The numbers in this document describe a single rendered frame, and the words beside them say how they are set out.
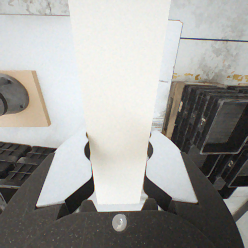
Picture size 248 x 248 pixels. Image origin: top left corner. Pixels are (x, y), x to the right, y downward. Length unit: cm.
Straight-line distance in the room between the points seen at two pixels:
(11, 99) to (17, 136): 27
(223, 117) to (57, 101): 102
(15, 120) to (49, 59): 31
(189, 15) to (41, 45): 112
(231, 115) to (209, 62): 59
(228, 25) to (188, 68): 42
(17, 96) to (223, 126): 119
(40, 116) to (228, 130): 119
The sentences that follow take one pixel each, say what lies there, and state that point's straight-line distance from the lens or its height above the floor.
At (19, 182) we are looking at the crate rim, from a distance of 61.
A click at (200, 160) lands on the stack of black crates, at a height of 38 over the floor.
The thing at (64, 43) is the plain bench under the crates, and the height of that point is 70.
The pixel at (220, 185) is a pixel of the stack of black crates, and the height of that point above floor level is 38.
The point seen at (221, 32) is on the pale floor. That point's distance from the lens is 150.
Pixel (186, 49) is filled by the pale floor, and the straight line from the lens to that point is 134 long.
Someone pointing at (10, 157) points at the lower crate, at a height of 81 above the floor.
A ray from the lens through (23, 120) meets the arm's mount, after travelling 68.
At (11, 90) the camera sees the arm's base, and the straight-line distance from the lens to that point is 57.
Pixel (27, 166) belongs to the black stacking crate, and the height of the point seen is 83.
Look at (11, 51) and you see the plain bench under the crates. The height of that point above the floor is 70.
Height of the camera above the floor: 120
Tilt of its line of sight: 61 degrees down
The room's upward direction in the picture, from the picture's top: 176 degrees clockwise
